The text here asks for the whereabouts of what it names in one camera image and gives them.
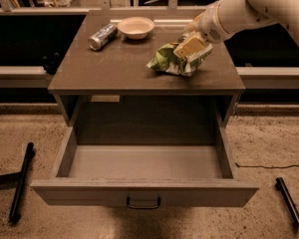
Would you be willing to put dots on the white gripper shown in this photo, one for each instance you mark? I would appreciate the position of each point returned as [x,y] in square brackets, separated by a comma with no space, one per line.
[208,26]

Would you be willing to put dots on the green jalapeno chip bag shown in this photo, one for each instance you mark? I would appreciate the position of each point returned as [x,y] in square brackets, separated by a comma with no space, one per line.
[164,60]

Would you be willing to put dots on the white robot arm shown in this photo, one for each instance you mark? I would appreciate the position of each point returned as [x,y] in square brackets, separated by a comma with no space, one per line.
[254,14]

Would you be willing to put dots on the grey cabinet counter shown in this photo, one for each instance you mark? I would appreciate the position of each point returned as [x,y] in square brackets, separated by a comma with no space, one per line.
[121,67]

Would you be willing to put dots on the open grey top drawer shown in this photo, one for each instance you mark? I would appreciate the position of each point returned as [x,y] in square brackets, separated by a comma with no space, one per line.
[194,171]

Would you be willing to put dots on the white paper bowl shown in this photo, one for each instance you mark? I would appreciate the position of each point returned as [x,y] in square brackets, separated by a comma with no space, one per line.
[135,28]

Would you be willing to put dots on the blue silver soda can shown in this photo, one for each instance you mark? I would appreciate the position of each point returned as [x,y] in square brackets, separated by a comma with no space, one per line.
[101,38]

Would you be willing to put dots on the black right floor stand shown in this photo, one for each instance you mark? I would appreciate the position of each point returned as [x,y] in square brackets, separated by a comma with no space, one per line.
[281,186]

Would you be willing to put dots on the black floor stand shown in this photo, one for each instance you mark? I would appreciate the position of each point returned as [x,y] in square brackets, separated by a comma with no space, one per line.
[281,186]
[19,179]

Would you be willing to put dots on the black left floor stand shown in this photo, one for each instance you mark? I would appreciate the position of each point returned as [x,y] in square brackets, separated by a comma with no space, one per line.
[19,179]

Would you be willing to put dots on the black clamp on rail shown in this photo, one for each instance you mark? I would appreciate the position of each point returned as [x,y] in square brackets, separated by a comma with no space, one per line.
[51,65]

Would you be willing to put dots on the black drawer handle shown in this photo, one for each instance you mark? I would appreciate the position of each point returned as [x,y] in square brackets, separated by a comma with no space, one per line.
[140,204]

